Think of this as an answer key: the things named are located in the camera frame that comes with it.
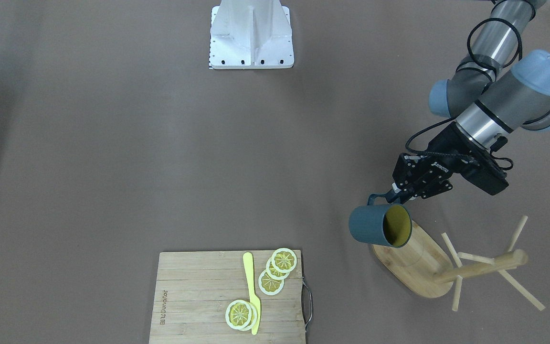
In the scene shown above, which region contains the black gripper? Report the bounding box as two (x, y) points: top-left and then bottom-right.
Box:
(391, 122), (509, 204)

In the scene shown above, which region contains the dark blue cup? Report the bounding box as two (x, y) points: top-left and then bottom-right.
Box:
(349, 193), (412, 248)

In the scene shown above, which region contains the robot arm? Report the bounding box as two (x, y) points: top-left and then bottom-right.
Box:
(384, 0), (550, 204)

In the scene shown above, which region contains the wooden cup rack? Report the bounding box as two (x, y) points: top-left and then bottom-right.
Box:
(370, 215), (545, 312)

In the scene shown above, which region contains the lemon slice middle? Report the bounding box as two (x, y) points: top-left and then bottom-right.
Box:
(265, 258), (290, 280)

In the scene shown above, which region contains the yellow plastic knife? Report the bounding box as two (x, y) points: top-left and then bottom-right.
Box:
(243, 252), (262, 335)

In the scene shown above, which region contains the lemon slice under knife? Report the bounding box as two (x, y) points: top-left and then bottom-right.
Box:
(240, 302), (258, 332)

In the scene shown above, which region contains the lemon slice front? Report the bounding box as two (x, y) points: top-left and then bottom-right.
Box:
(225, 299), (251, 331)

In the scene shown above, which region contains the wooden cutting board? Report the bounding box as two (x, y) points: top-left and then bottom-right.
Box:
(149, 248), (312, 344)

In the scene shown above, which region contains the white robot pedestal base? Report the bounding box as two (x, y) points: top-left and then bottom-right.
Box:
(208, 0), (295, 70)

